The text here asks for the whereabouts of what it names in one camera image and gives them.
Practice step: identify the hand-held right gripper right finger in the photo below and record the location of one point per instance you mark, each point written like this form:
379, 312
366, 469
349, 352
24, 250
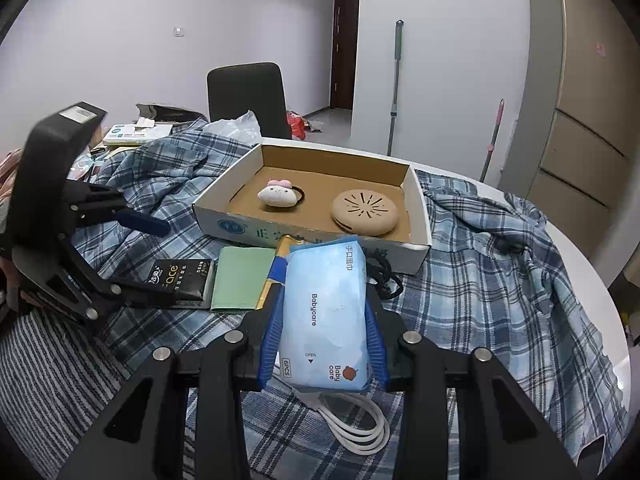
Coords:
376, 342

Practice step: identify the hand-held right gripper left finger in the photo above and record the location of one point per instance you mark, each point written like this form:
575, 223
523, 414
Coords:
269, 342

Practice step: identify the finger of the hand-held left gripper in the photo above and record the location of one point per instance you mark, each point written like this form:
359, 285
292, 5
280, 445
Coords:
145, 224
107, 291

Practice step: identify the blue wet wipes pack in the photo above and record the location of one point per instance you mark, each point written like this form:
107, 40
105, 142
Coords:
325, 310

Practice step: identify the black tissue pack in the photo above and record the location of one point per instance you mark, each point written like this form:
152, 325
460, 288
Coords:
185, 280

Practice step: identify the green card wallet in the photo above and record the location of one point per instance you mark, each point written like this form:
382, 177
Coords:
240, 280

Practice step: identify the small brown packet box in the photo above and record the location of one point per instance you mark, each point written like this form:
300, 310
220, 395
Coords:
280, 260

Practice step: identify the shallow cardboard box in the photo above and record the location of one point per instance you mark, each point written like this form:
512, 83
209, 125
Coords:
310, 195

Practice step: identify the white tissue pack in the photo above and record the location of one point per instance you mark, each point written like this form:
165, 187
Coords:
135, 132

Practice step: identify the grey striped cloth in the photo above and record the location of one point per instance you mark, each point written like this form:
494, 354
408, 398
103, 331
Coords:
45, 375

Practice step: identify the blue plaid shirt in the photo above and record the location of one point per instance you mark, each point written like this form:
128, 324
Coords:
475, 270

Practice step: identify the white plastic bag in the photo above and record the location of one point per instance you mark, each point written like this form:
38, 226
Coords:
240, 130

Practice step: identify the black chair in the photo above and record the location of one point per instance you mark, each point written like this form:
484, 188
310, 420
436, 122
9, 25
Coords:
245, 95

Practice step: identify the red bag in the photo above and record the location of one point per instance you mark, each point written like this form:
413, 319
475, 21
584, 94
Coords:
296, 126

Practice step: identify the dark brown door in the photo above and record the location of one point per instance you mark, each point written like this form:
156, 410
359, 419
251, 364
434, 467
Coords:
344, 50

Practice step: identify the gold refrigerator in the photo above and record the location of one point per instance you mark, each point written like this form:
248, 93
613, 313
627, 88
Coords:
585, 110

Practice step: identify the white wall switch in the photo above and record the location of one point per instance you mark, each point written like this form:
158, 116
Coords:
178, 31

